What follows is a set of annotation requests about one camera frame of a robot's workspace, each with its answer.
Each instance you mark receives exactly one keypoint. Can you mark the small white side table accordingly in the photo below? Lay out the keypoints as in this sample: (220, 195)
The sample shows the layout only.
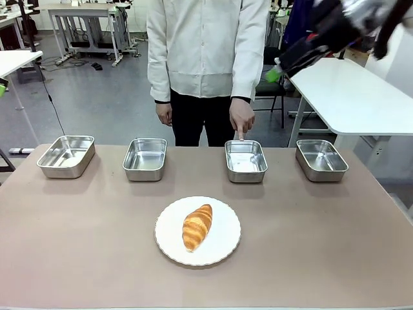
(16, 61)

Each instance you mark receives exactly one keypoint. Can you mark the grey metal workbench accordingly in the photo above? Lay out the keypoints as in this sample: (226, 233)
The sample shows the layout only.
(87, 13)

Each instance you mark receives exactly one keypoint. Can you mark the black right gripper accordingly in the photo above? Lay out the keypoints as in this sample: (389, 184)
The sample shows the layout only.
(309, 53)

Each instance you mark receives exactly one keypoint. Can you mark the small black floor object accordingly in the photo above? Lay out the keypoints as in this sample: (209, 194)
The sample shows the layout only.
(96, 66)

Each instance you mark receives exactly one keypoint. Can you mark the person's left forearm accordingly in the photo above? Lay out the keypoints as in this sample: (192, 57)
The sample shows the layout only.
(246, 74)

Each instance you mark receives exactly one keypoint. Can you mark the golden brown croissant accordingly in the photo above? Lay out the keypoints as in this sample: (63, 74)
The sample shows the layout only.
(197, 226)

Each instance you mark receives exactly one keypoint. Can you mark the black vertical pole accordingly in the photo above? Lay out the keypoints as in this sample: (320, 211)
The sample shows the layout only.
(28, 29)

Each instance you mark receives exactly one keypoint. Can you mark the person's right hand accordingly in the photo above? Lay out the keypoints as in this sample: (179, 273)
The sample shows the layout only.
(164, 113)

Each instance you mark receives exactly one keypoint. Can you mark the person's black trousers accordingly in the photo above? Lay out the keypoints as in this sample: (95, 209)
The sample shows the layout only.
(190, 122)

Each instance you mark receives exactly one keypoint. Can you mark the person's white shirt torso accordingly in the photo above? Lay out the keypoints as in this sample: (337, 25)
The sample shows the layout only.
(206, 48)

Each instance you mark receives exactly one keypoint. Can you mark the large white side table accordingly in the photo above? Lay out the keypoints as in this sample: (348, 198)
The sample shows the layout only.
(348, 93)

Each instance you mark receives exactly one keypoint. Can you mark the dark blue hanging garment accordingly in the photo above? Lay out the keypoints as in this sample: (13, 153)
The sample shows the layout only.
(298, 22)

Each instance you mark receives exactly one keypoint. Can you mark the person's left hand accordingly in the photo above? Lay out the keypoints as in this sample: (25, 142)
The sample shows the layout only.
(241, 116)

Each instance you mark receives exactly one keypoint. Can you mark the black chair with green seat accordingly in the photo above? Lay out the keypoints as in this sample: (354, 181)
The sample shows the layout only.
(269, 88)

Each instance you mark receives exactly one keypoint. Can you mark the person's right forearm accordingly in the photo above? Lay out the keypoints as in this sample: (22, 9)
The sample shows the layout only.
(159, 77)

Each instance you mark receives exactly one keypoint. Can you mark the white scalloped plate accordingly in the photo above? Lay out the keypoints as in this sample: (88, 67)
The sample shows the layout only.
(222, 232)

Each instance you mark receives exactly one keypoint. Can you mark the steel rectangular container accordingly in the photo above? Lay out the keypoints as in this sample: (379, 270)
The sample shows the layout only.
(246, 159)
(145, 158)
(66, 156)
(321, 159)

